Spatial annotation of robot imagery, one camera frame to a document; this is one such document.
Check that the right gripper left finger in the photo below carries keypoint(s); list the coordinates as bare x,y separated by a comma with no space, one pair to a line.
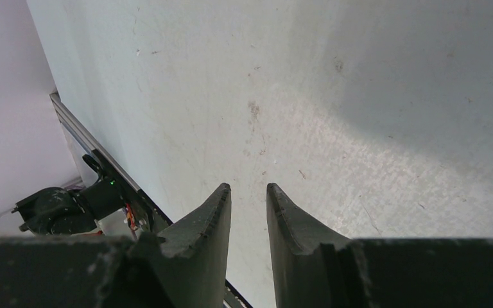
83,271

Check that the aluminium frame rail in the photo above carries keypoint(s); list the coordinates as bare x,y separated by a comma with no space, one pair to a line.
114,224

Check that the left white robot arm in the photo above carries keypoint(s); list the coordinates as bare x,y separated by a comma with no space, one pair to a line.
62,211

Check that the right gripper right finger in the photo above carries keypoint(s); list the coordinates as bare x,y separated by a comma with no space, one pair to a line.
314,266

